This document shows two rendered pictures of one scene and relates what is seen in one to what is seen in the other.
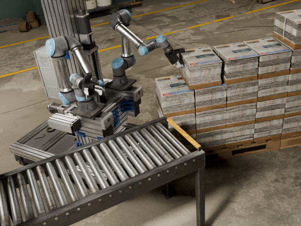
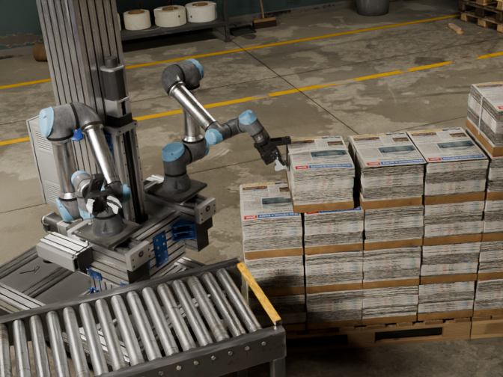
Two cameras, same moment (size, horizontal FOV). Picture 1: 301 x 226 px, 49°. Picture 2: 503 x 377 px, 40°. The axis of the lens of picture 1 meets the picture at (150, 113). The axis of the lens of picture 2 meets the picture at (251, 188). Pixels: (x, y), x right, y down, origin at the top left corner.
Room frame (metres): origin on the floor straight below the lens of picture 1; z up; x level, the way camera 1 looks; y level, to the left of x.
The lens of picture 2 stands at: (-0.35, -0.41, 2.47)
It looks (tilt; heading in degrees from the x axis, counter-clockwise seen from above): 28 degrees down; 5
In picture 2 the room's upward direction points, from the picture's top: 3 degrees counter-clockwise
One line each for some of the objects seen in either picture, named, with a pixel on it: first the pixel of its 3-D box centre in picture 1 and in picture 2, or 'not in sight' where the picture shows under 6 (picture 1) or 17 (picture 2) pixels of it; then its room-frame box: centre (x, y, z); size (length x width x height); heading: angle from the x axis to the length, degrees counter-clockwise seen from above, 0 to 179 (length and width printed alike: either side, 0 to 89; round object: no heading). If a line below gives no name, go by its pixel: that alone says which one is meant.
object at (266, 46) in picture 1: (266, 45); (444, 143); (2.77, -1.09, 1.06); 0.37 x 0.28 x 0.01; 8
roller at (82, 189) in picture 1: (76, 176); (58, 350); (1.63, 0.52, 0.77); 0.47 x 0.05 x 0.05; 24
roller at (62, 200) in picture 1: (56, 184); (22, 359); (1.58, 0.64, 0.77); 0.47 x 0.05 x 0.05; 24
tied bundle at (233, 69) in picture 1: (233, 62); (383, 169); (2.75, -0.80, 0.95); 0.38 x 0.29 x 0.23; 7
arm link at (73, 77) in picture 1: (77, 80); (83, 183); (2.14, 0.49, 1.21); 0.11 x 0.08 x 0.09; 32
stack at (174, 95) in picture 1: (219, 114); (355, 262); (2.73, -0.67, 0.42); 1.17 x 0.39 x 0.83; 96
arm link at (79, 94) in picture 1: (82, 92); (91, 203); (2.15, 0.47, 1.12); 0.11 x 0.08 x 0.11; 122
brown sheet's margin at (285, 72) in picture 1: (264, 66); (442, 180); (2.78, -1.09, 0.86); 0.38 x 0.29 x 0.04; 8
